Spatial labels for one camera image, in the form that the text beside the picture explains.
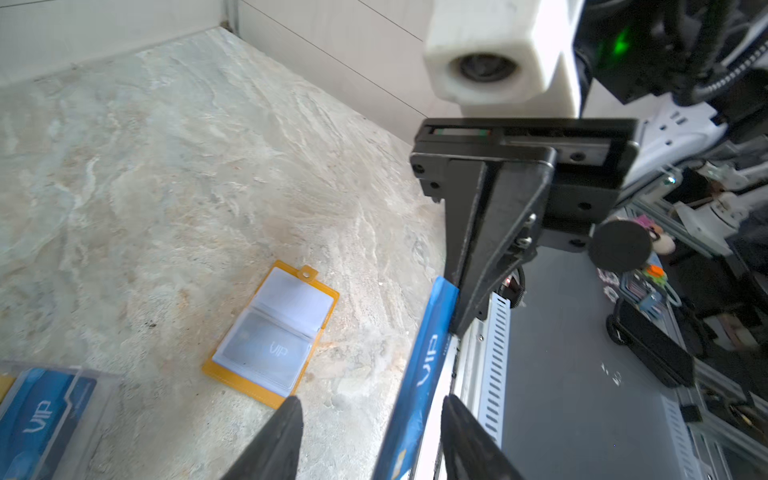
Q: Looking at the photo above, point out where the black corrugated cable conduit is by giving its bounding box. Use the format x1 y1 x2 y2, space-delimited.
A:
671 0 768 108

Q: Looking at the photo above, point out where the right corner metal post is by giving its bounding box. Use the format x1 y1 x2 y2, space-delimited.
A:
221 0 240 36

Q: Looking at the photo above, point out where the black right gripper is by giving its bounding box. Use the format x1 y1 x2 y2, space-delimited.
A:
410 118 639 337

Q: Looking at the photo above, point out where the perforated vent strip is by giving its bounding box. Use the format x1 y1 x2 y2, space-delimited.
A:
451 293 511 447

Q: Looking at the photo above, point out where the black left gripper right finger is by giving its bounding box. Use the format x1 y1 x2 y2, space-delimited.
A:
440 394 523 480

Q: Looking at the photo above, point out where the blue card in stand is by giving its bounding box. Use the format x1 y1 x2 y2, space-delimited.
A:
1 368 97 479

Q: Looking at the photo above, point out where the blue VIP card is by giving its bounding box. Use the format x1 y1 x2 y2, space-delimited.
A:
372 277 459 480
220 312 310 390

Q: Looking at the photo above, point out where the yellow leather card holder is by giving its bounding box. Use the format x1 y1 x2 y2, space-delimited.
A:
202 261 340 409

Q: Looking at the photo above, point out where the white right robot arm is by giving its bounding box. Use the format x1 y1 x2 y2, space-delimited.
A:
410 1 767 336

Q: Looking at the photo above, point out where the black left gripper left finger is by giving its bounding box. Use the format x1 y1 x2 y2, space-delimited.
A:
222 396 304 480

